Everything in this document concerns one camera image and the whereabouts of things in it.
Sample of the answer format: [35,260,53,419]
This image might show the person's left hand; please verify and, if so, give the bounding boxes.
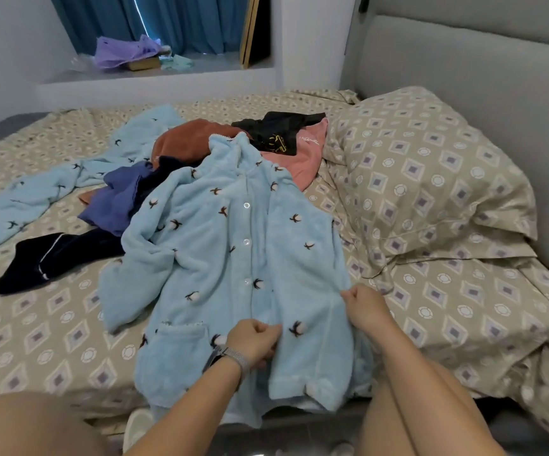
[224,318,285,369]

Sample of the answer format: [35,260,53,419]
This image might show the person's right hand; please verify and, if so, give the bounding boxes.
[339,284,401,346]

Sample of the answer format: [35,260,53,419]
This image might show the light blue fleece garment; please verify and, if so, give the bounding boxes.
[98,130,378,428]

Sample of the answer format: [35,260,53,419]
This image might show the pink shirt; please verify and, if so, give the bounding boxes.
[260,117,331,193]

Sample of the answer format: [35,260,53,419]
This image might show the purple-blue garment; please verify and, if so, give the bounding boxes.
[78,160,157,238]

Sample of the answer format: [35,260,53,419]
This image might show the black garment yellow print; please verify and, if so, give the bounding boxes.
[231,111,329,158]

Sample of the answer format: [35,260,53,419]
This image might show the rust brown garment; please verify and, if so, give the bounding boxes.
[77,118,247,207]

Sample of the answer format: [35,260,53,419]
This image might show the bed with patterned beige sheet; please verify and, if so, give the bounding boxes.
[0,0,549,447]

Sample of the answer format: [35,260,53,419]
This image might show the navy velvet garment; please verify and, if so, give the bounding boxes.
[0,156,200,296]

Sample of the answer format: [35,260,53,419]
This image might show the light blue fleece pajama pants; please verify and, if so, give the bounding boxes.
[0,103,187,257]

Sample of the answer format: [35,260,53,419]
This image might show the person's right forearm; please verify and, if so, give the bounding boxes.
[374,322,508,456]

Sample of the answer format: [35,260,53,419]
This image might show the person's left forearm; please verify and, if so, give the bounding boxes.
[127,360,247,456]

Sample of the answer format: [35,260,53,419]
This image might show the person's left leg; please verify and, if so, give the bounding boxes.
[0,391,114,456]

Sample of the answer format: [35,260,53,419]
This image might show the grey band wristwatch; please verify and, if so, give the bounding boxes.
[203,345,252,381]

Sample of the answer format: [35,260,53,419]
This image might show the patterned beige pillow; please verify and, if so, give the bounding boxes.
[324,85,540,276]

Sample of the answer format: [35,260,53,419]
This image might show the grey upholstered headboard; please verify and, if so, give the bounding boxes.
[339,0,549,293]

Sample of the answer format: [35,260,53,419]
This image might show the teal small item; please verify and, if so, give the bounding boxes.
[157,54,195,73]

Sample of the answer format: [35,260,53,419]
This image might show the small wooden box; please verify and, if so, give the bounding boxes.
[125,56,162,73]

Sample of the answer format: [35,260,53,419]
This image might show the leaning wooden picture frames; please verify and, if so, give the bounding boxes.
[238,0,274,70]

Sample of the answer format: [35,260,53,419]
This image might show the purple cloth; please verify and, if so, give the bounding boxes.
[92,35,164,71]

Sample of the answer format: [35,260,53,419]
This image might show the clear plastic bag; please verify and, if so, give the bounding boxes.
[67,54,95,74]

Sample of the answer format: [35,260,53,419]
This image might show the blue curtain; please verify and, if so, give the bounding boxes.
[48,0,253,56]

